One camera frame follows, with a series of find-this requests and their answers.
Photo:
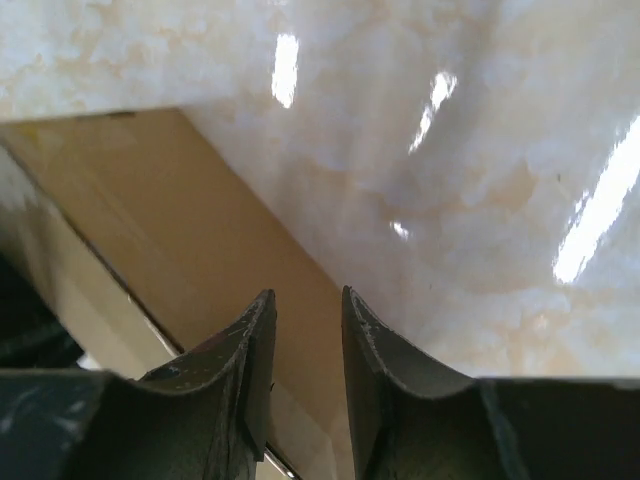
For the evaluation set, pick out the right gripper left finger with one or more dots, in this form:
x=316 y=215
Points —
x=202 y=415

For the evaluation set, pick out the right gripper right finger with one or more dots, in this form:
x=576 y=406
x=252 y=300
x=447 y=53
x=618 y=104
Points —
x=412 y=417

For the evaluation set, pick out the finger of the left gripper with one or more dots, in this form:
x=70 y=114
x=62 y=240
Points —
x=31 y=335

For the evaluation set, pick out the brown cardboard express box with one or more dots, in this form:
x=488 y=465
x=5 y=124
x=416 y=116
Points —
x=146 y=243

